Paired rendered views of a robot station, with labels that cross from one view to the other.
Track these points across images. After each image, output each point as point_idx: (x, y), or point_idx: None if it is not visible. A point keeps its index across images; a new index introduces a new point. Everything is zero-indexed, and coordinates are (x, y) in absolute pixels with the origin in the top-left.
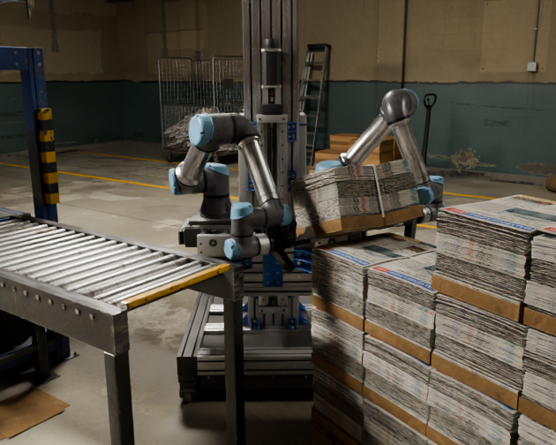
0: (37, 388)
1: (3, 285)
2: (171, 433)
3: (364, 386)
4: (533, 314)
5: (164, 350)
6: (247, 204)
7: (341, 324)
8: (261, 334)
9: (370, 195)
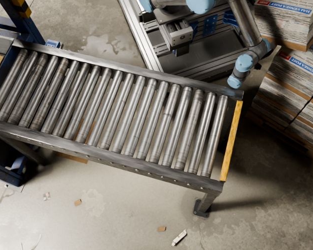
0: (72, 115)
1: (113, 163)
2: (170, 127)
3: (299, 116)
4: None
5: (120, 56)
6: (249, 59)
7: (289, 92)
8: (189, 45)
9: None
